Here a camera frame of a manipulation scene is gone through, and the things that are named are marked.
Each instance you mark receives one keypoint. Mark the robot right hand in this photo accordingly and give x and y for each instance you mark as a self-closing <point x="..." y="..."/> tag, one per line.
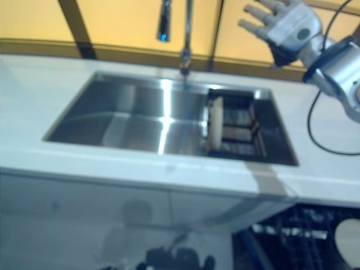
<point x="292" y="25"/>

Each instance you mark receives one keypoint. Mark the cream round plate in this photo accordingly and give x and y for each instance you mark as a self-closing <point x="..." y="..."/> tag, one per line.
<point x="216" y="123"/>
<point x="348" y="242"/>

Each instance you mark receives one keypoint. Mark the chrome pull-down kitchen faucet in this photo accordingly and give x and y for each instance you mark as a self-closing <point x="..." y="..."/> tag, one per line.
<point x="188" y="28"/>

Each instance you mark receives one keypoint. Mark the black slatted dish drainer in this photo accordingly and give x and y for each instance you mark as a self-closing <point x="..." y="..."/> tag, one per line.
<point x="239" y="126"/>

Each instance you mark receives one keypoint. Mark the yellow ceiling light panels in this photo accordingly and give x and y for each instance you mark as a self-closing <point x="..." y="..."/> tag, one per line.
<point x="126" y="22"/>

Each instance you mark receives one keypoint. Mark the stainless steel sink basin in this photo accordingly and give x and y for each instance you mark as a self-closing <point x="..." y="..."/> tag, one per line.
<point x="126" y="118"/>

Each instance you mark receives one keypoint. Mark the white cabinet door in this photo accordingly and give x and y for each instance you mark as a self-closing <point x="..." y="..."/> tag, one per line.
<point x="70" y="213"/>
<point x="211" y="211"/>

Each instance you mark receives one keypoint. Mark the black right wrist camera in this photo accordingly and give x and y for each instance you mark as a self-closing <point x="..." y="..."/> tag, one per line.
<point x="285" y="56"/>

